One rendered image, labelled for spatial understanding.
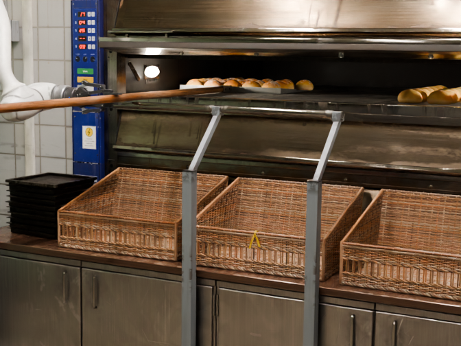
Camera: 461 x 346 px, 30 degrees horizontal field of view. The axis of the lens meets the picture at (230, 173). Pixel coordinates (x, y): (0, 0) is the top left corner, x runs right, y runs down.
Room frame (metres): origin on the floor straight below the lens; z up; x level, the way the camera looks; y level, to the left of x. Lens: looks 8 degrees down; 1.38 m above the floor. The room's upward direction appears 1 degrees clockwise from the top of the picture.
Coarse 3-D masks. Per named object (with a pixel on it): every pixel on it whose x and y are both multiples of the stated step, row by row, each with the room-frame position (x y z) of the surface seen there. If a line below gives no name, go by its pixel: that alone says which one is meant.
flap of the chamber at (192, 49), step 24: (120, 48) 3.74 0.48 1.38; (144, 48) 3.68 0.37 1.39; (168, 48) 3.62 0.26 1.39; (192, 48) 3.56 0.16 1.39; (216, 48) 3.51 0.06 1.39; (240, 48) 3.46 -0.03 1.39; (264, 48) 3.42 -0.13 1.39; (288, 48) 3.37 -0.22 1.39; (312, 48) 3.33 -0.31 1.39; (336, 48) 3.29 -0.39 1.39; (360, 48) 3.24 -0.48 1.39; (384, 48) 3.20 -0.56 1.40; (408, 48) 3.16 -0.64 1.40; (432, 48) 3.12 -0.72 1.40; (456, 48) 3.09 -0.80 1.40
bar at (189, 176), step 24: (216, 120) 3.24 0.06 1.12; (336, 120) 3.04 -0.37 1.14; (192, 168) 3.08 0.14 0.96; (192, 192) 3.05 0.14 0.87; (312, 192) 2.84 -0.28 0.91; (192, 216) 3.05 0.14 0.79; (312, 216) 2.84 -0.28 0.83; (192, 240) 3.05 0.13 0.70; (312, 240) 2.84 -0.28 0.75; (192, 264) 3.05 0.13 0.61; (312, 264) 2.84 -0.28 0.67; (192, 288) 3.05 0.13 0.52; (312, 288) 2.84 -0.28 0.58; (192, 312) 3.06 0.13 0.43; (312, 312) 2.84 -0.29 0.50; (192, 336) 3.06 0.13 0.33; (312, 336) 2.83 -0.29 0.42
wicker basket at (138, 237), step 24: (120, 168) 3.84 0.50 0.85; (96, 192) 3.68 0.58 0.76; (120, 192) 3.81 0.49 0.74; (144, 192) 3.76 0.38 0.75; (168, 192) 3.72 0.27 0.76; (216, 192) 3.52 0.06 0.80; (72, 216) 3.40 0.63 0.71; (96, 216) 3.35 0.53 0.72; (120, 216) 3.31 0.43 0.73; (144, 216) 3.73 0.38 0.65; (168, 216) 3.68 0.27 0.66; (72, 240) 3.40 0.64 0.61; (96, 240) 3.35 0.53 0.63; (120, 240) 3.31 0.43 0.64; (144, 240) 3.26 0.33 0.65; (168, 240) 3.52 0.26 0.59
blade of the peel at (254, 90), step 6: (180, 84) 4.33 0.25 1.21; (234, 90) 4.19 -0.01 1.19; (240, 90) 4.18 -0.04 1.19; (246, 90) 4.16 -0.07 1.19; (252, 90) 4.15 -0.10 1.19; (258, 90) 4.14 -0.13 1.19; (264, 90) 4.12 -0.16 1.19; (270, 90) 4.11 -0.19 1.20; (276, 90) 4.09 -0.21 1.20; (282, 90) 4.10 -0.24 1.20; (288, 90) 4.17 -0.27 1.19; (294, 90) 4.24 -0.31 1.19; (300, 90) 4.32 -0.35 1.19; (306, 90) 4.41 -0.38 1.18
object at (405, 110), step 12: (180, 96) 3.76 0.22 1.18; (192, 96) 3.77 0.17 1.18; (312, 108) 3.48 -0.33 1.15; (324, 108) 3.46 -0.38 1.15; (336, 108) 3.44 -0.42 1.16; (348, 108) 3.42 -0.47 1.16; (360, 108) 3.39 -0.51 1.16; (372, 108) 3.37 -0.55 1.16; (384, 108) 3.35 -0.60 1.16; (396, 108) 3.33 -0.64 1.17; (408, 108) 3.31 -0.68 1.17; (420, 108) 3.29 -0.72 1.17; (432, 108) 3.27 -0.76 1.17; (444, 108) 3.25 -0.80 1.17; (456, 108) 3.23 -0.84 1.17
